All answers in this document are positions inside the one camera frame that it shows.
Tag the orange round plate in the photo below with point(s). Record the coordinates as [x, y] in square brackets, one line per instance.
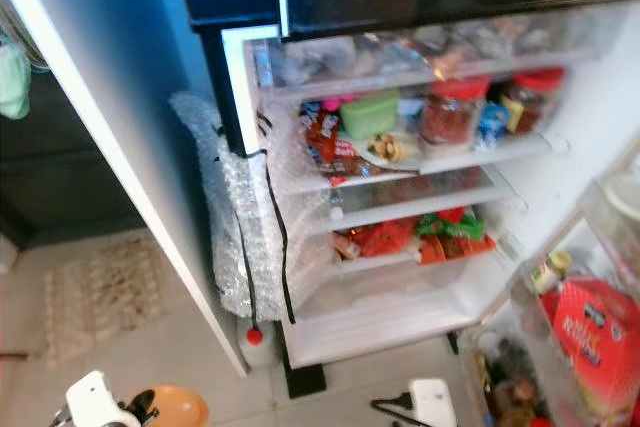
[182, 409]

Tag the clear glass fridge shelf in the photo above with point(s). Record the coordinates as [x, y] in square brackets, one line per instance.
[420, 202]
[480, 152]

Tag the black fridge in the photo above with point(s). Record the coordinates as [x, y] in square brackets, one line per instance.
[140, 47]

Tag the clear fridge drawer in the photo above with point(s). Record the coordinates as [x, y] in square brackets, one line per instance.
[410, 57]

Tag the beige patterned rug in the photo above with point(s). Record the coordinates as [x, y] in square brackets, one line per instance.
[100, 307]

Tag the white bottle red cap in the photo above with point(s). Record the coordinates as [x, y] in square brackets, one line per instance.
[257, 342]

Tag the clear bubble wrap sheet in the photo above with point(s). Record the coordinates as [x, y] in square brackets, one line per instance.
[210, 197]

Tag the red meat packet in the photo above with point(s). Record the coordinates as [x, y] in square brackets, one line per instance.
[380, 239]

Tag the pale green cloth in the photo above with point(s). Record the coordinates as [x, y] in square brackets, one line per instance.
[12, 82]

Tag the white plate with food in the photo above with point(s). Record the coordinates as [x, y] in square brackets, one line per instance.
[390, 150]

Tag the green red snack packet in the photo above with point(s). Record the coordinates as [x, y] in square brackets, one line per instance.
[455, 232]

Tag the green plastic container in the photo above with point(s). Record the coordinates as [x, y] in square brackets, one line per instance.
[370, 115]

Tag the red lid glass jar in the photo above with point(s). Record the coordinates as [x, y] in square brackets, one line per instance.
[530, 102]
[452, 117]

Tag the yellow cap bottle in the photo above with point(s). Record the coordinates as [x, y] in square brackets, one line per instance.
[550, 272]

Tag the red carton box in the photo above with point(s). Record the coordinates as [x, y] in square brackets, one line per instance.
[595, 347]

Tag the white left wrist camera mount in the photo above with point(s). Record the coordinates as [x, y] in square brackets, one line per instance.
[95, 397]

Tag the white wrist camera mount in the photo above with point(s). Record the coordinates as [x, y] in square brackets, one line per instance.
[432, 402]
[95, 397]

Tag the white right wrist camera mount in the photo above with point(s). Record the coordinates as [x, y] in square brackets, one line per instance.
[432, 402]

